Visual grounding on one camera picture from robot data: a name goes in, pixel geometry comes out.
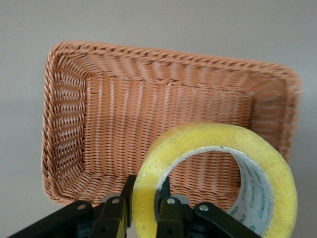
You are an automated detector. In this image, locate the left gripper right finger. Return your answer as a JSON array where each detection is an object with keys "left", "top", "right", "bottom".
[{"left": 154, "top": 176, "right": 264, "bottom": 238}]

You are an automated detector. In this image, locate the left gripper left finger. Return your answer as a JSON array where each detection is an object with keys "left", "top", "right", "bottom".
[{"left": 4, "top": 175, "right": 138, "bottom": 238}]

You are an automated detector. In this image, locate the yellow clear tape roll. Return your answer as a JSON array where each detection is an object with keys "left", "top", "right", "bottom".
[{"left": 132, "top": 120, "right": 298, "bottom": 238}]

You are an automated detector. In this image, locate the brown wicker basket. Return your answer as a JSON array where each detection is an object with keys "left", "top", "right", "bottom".
[{"left": 41, "top": 41, "right": 302, "bottom": 210}]

